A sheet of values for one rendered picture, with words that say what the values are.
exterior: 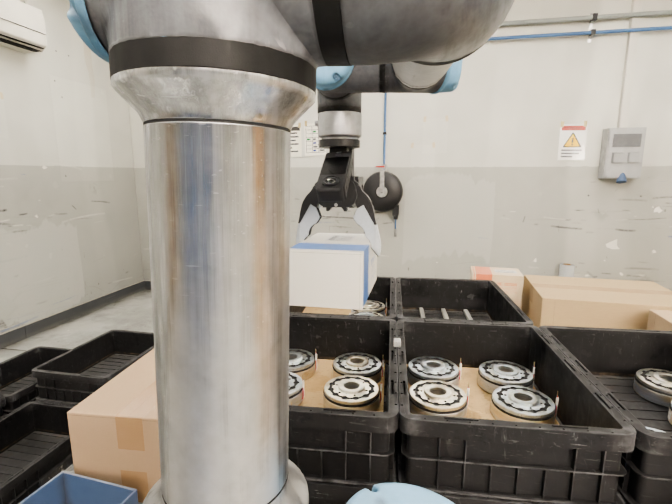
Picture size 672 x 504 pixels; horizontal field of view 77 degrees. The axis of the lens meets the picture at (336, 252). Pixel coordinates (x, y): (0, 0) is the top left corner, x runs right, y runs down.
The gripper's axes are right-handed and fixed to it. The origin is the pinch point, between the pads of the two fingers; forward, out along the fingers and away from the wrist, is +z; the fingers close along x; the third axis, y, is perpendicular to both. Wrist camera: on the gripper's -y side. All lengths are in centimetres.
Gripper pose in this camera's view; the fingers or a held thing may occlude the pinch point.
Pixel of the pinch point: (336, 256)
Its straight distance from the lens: 74.2
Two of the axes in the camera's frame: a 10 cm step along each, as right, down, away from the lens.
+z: 0.0, 9.9, 1.7
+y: 2.1, -1.7, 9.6
